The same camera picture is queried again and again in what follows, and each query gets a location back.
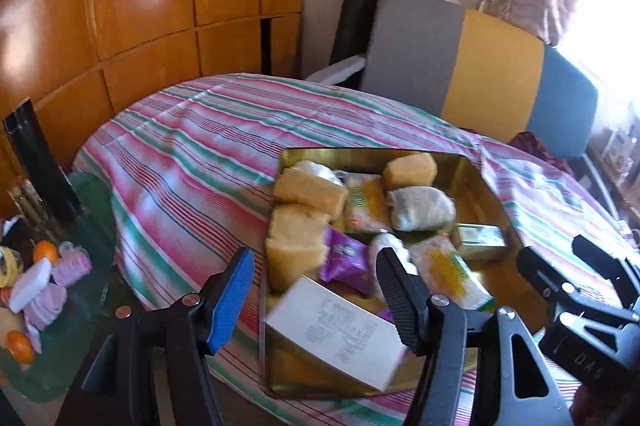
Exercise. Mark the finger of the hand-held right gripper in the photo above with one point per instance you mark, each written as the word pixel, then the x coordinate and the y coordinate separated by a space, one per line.
pixel 627 286
pixel 537 268

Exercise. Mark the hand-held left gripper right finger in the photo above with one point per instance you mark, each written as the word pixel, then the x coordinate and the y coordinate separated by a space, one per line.
pixel 400 306

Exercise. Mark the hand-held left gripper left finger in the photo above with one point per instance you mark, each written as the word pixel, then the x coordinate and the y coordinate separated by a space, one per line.
pixel 232 301

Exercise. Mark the purple snack packet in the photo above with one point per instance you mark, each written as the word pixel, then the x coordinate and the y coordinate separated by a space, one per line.
pixel 386 316
pixel 345 258

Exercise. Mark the clear yellow label snack packet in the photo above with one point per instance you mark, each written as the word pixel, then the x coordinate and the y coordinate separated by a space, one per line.
pixel 450 273
pixel 367 201

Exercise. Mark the small green box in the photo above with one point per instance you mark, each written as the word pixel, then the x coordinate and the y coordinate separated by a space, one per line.
pixel 480 240

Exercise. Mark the white plastic ball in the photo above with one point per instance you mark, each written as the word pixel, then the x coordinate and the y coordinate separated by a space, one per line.
pixel 387 240
pixel 315 169

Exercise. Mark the white printed box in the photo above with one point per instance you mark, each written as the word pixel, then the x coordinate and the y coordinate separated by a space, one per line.
pixel 335 331

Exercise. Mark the gold metal tin tray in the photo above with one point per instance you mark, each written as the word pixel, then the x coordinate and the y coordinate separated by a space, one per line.
pixel 300 376

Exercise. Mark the dark red cloth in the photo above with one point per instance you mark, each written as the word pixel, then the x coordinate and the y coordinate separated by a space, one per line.
pixel 540 151

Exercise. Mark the green glass side table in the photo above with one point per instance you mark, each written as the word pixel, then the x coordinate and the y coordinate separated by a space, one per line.
pixel 95 276

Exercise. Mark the cluttered wooden shelf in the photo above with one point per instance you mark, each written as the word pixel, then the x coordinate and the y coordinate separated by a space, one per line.
pixel 620 146

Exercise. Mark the striped tablecloth round table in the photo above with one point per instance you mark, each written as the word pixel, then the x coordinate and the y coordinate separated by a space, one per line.
pixel 200 146

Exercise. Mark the pink hair roller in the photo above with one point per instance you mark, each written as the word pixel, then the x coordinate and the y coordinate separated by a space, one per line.
pixel 47 303
pixel 72 267

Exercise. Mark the orange fruit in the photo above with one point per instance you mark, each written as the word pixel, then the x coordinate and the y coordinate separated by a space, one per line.
pixel 46 251
pixel 21 346

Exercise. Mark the white plastic bottle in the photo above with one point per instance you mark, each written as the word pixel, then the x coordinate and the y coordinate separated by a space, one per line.
pixel 30 286

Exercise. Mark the grey yellow blue chair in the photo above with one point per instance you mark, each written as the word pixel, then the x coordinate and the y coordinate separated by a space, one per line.
pixel 500 66

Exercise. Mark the clear glass holder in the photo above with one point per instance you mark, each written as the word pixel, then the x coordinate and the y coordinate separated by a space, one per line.
pixel 27 206

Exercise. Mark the black rolled mat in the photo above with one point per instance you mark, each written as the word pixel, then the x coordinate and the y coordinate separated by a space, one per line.
pixel 357 6

